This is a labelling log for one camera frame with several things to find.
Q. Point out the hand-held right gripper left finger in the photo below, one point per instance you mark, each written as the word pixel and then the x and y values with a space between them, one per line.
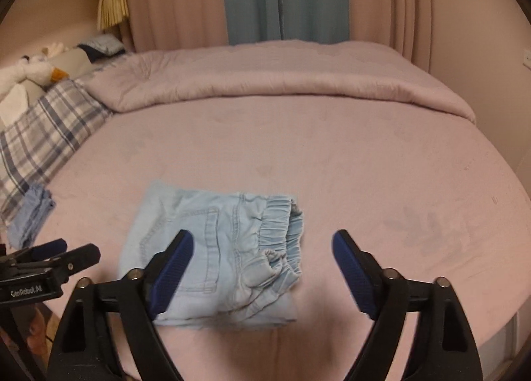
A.
pixel 174 269

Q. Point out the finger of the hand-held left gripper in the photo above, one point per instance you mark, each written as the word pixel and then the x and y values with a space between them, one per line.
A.
pixel 52 246
pixel 83 256

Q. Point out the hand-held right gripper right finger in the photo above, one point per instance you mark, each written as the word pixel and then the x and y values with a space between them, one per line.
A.
pixel 352 277

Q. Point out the light blue denim pants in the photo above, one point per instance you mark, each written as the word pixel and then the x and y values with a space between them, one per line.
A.
pixel 224 248

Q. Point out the folded blue cloth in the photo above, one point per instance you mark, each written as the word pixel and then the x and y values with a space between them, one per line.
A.
pixel 33 211

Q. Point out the blue plaid pillow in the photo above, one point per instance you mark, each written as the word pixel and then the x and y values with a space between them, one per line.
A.
pixel 45 123

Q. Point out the white plush toy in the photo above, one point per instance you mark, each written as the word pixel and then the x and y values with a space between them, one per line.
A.
pixel 29 70

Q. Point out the dark blue pillow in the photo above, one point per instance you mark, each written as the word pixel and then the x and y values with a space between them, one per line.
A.
pixel 101 47

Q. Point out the pink comforter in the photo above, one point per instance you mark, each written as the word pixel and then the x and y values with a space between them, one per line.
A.
pixel 269 70

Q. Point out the yellow fringed hanging cloth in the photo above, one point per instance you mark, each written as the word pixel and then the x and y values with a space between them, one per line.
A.
pixel 113 3

